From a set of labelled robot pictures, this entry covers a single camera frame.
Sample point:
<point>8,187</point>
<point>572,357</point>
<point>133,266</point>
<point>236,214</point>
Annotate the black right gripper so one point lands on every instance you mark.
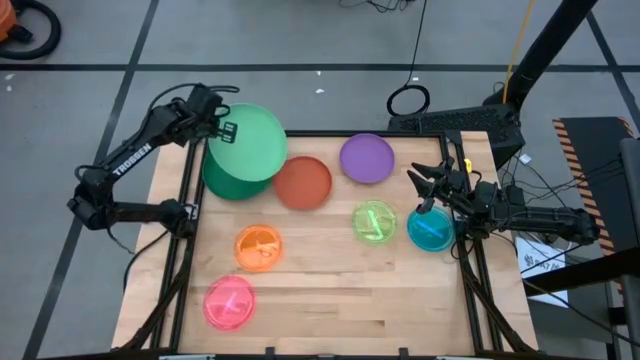
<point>452,192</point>

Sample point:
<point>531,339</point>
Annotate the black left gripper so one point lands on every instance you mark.
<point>205,107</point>

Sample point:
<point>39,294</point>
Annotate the large green plastic plate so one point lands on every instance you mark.
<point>250,150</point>

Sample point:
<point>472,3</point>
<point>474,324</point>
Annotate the clear teal plastic plate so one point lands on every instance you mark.
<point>430,235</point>

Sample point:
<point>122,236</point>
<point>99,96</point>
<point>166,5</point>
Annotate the purple plastic plate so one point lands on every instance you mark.
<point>367,157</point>

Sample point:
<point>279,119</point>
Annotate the clear green plastic plate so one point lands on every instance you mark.
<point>362,222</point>

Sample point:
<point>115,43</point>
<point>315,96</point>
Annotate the red-orange plastic plate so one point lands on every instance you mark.
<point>302,182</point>

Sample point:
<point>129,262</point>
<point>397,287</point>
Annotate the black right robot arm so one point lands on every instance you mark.
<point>550,222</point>

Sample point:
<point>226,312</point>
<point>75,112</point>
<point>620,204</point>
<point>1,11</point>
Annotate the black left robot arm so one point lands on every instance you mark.
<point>130,160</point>

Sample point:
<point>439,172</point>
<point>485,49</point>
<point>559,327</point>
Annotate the small yellow clip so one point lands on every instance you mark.
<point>468,164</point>

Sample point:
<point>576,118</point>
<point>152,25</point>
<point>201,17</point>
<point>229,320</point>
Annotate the white paper sheet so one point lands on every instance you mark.
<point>535,255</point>

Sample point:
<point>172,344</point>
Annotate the clear pink plastic plate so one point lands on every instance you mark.
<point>229,302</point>

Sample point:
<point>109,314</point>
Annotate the black hazard-striped floor mat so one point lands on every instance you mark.
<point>595,150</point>

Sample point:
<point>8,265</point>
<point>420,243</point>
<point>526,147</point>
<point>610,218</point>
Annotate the black metal beam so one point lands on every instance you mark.
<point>575,272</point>

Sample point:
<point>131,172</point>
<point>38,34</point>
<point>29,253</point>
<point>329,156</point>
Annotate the black floor stand with base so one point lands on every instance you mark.
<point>545,45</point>

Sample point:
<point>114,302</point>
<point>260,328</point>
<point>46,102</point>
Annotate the orange shop vacuum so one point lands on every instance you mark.
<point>5,20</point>

